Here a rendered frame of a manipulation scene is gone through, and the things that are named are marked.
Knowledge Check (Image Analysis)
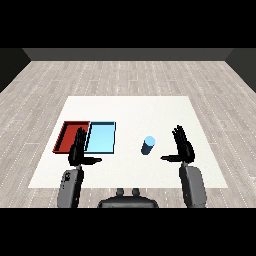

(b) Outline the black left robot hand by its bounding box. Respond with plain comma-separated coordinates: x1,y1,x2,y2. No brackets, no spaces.
67,126,103,167

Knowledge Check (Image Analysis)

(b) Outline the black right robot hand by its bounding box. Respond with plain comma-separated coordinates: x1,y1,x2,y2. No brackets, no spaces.
160,124,196,164

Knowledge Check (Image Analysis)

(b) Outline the red shallow open box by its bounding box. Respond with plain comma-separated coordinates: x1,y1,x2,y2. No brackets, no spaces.
52,120,91,155

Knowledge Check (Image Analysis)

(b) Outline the light blue shallow open box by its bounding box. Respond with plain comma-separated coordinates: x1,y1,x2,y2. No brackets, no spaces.
83,121,117,155

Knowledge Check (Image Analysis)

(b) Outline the small blue can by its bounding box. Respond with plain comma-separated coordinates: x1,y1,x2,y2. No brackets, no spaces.
140,135,157,156

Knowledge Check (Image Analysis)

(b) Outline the dark grey robot body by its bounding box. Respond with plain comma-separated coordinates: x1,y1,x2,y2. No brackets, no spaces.
96,188,160,209

